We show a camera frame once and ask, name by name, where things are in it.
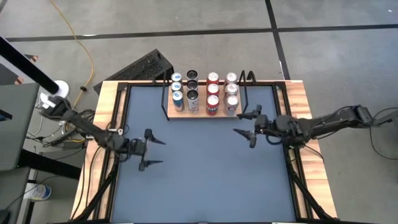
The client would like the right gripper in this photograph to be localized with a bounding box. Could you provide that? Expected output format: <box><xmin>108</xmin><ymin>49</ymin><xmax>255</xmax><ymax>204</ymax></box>
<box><xmin>233</xmin><ymin>104</ymin><xmax>276</xmax><ymax>149</ymax></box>

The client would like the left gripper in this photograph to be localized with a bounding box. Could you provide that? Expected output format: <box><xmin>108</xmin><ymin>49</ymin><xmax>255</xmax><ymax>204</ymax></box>
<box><xmin>125</xmin><ymin>128</ymin><xmax>167</xmax><ymax>172</ymax></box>

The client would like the blue grey table mat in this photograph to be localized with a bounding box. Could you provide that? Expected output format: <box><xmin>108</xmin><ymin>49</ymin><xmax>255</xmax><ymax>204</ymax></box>
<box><xmin>111</xmin><ymin>85</ymin><xmax>298</xmax><ymax>223</ymax></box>

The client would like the black mesh computer case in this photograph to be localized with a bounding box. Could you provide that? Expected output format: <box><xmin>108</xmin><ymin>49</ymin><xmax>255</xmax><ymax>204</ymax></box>
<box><xmin>93</xmin><ymin>49</ymin><xmax>174</xmax><ymax>95</ymax></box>

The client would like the white blue container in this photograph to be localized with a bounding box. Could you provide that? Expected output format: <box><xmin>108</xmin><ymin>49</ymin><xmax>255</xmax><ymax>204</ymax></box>
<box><xmin>24</xmin><ymin>183</ymin><xmax>52</xmax><ymax>202</ymax></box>

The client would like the grey desk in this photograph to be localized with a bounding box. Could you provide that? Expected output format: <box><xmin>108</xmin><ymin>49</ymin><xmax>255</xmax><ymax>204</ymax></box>
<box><xmin>0</xmin><ymin>82</ymin><xmax>40</xmax><ymax>224</ymax></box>

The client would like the black pole with white base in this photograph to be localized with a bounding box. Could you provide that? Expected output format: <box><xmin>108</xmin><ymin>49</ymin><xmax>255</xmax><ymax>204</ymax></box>
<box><xmin>0</xmin><ymin>35</ymin><xmax>70</xmax><ymax>105</ymax></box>

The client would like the wooden shelf with black frame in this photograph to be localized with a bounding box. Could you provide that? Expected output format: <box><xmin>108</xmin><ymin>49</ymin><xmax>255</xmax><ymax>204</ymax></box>
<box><xmin>160</xmin><ymin>70</ymin><xmax>257</xmax><ymax>121</ymax></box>

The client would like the black table frame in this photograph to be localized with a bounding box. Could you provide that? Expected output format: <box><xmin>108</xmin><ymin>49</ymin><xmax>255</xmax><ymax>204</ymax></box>
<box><xmin>70</xmin><ymin>80</ymin><xmax>338</xmax><ymax>224</ymax></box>

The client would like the yellow cable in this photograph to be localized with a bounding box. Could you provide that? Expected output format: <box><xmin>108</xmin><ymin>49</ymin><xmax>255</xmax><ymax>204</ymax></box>
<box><xmin>49</xmin><ymin>0</ymin><xmax>95</xmax><ymax>108</ymax></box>

